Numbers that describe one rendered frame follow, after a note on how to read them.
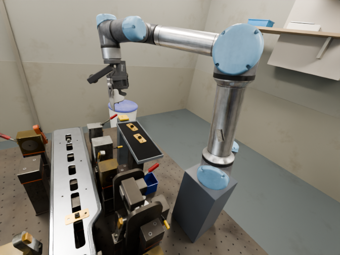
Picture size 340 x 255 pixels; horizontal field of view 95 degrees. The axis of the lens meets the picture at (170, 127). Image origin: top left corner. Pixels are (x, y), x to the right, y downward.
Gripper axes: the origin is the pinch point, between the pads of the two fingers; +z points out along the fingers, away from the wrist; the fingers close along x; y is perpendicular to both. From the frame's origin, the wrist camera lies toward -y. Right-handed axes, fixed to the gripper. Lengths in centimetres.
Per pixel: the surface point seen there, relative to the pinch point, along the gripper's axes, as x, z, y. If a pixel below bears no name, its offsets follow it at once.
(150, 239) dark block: -40, 34, 11
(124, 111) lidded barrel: 168, 48, -15
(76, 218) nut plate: -23.0, 38.1, -17.6
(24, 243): -36, 31, -26
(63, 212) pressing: -19.9, 37.0, -23.1
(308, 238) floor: 13, 168, 183
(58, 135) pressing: 32, 24, -44
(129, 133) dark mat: 12.2, 19.0, 3.5
